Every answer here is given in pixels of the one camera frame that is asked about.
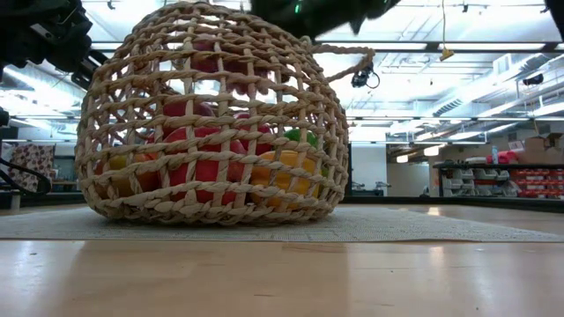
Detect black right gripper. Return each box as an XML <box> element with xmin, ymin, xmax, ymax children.
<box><xmin>249</xmin><ymin>0</ymin><xmax>403</xmax><ymax>41</ymax></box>

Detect black hanging camera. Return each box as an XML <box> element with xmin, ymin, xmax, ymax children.
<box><xmin>350</xmin><ymin>61</ymin><xmax>381</xmax><ymax>90</ymax></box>

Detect purple grape bunch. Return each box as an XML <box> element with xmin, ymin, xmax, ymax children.
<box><xmin>188</xmin><ymin>37</ymin><xmax>283</xmax><ymax>96</ymax></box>

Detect black metal table frame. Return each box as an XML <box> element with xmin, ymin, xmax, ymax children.
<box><xmin>0</xmin><ymin>191</ymin><xmax>564</xmax><ymax>215</ymax></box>

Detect storage shelf with bins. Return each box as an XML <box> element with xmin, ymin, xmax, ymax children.
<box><xmin>434</xmin><ymin>161</ymin><xmax>564</xmax><ymax>200</ymax></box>

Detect red container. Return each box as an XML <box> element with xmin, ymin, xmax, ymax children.
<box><xmin>486</xmin><ymin>151</ymin><xmax>520</xmax><ymax>166</ymax></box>

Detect floral patterned cloth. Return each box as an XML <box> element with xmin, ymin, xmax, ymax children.
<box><xmin>7</xmin><ymin>144</ymin><xmax>56</xmax><ymax>194</ymax></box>

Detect grey woven placemat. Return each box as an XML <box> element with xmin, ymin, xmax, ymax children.
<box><xmin>0</xmin><ymin>205</ymin><xmax>564</xmax><ymax>243</ymax></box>

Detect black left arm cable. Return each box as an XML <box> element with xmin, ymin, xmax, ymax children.
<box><xmin>0</xmin><ymin>157</ymin><xmax>53</xmax><ymax>197</ymax></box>

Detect woven rope basket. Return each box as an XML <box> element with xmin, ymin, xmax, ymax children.
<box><xmin>73</xmin><ymin>0</ymin><xmax>376</xmax><ymax>226</ymax></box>

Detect yellow bell pepper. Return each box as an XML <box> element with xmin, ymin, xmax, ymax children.
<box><xmin>249</xmin><ymin>150</ymin><xmax>318</xmax><ymax>209</ymax></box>

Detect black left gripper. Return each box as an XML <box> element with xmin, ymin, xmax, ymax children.
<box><xmin>0</xmin><ymin>0</ymin><xmax>110</xmax><ymax>90</ymax></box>

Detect yellow hanging cord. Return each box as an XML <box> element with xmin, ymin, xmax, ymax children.
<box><xmin>440</xmin><ymin>0</ymin><xmax>456</xmax><ymax>63</ymax></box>

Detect orange fruit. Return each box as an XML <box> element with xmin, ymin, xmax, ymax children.
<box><xmin>134</xmin><ymin>151</ymin><xmax>160</xmax><ymax>194</ymax></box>

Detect cardboard box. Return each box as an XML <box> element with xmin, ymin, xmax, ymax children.
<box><xmin>522</xmin><ymin>133</ymin><xmax>564</xmax><ymax>165</ymax></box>

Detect red bell pepper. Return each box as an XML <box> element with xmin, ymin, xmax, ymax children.
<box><xmin>149</xmin><ymin>126</ymin><xmax>248</xmax><ymax>207</ymax></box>

